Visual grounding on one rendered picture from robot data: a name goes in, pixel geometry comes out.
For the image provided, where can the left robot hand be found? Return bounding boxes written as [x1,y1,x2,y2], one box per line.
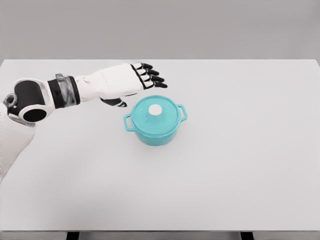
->
[99,62,169,109]

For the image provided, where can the teal pot lid white knob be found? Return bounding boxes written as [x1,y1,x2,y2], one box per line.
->
[131,95,182,132]

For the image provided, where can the teal pot with handles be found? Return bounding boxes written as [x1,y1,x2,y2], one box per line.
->
[123,104,188,146]

